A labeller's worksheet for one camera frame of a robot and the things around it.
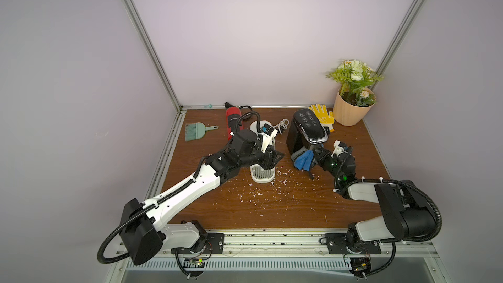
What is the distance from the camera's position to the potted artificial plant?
942mm

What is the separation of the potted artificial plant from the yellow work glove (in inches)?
1.6

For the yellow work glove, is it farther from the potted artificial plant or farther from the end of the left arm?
the end of the left arm

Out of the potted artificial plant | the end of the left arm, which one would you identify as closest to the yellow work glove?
the potted artificial plant

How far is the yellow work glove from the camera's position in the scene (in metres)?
1.12
